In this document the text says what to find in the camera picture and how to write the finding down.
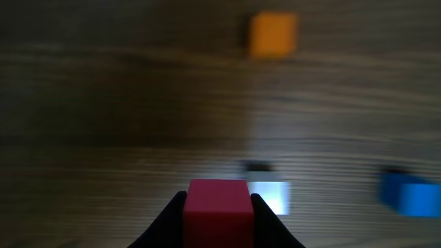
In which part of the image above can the orange cube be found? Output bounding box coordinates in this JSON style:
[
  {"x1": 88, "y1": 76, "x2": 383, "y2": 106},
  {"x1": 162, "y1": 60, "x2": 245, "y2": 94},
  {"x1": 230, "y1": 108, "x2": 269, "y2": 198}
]
[{"x1": 248, "y1": 11, "x2": 299, "y2": 59}]

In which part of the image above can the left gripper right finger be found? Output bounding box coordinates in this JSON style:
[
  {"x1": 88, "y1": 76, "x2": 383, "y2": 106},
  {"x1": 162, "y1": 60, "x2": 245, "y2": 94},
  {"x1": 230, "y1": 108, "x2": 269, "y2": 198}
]
[{"x1": 250, "y1": 193, "x2": 306, "y2": 248}]

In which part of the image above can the red cube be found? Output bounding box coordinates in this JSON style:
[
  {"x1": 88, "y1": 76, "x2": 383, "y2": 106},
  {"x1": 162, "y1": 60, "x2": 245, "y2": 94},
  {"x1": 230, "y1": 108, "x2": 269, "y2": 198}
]
[{"x1": 182, "y1": 178, "x2": 256, "y2": 248}]

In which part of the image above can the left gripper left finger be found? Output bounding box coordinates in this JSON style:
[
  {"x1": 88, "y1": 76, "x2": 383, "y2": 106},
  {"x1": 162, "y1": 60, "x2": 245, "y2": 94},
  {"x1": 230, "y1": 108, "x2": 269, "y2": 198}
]
[{"x1": 127, "y1": 190, "x2": 187, "y2": 248}]

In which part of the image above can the blue cube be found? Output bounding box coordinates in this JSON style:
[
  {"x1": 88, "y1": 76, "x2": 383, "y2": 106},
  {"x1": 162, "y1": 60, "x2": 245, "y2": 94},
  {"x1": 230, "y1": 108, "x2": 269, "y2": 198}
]
[{"x1": 378, "y1": 172, "x2": 441, "y2": 219}]

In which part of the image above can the white cube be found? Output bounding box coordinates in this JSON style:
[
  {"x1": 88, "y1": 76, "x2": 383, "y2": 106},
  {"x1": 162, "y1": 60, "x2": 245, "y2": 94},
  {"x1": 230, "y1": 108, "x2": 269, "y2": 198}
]
[{"x1": 245, "y1": 171, "x2": 291, "y2": 216}]

